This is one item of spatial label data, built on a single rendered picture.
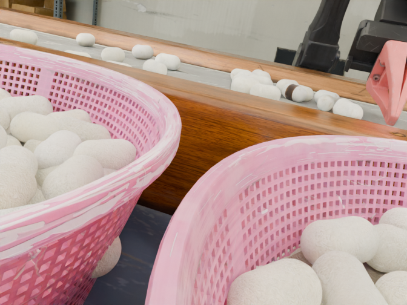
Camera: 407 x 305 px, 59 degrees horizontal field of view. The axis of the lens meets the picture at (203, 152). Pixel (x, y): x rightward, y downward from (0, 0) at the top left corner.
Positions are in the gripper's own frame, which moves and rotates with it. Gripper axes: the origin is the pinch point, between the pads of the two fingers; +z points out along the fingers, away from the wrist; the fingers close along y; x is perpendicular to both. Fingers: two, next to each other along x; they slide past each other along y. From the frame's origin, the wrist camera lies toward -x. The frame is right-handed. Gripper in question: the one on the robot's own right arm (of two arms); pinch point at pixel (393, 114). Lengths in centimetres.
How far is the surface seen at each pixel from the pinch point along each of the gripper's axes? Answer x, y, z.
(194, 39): 141, -93, -156
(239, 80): -0.1, -15.5, 0.0
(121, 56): 2.9, -31.8, -2.2
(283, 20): 124, -36, -169
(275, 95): 0.5, -11.5, 0.4
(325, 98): 2.2, -6.4, -2.2
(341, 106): 0.7, -4.7, -0.2
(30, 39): 1.9, -44.4, -0.8
